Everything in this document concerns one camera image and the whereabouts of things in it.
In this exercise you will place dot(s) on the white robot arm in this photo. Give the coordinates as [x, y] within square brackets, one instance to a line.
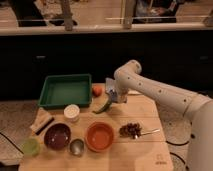
[197, 108]

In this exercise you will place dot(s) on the wooden brush block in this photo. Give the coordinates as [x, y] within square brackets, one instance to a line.
[41, 122]

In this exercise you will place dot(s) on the purple bowl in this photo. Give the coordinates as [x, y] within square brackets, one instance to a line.
[57, 136]

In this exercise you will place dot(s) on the green plastic tray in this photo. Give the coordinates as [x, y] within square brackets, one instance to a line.
[61, 90]

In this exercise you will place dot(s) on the green chili pepper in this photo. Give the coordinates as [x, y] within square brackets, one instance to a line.
[104, 107]

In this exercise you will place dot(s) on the orange tomato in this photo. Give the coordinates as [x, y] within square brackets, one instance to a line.
[96, 90]

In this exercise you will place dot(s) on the orange bowl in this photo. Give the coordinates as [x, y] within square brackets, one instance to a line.
[99, 137]

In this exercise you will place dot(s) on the small metal cup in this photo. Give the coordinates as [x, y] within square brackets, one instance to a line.
[77, 147]

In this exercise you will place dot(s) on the pile of dried fruit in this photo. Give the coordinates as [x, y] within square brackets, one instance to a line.
[132, 130]

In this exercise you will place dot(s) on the green plastic cup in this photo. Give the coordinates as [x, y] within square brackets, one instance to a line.
[31, 147]

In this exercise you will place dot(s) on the metal spoon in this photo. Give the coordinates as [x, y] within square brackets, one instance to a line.
[146, 133]

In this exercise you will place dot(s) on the white round container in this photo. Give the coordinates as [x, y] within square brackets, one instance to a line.
[71, 113]

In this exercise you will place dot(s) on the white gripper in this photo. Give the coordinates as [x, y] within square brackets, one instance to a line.
[121, 94]

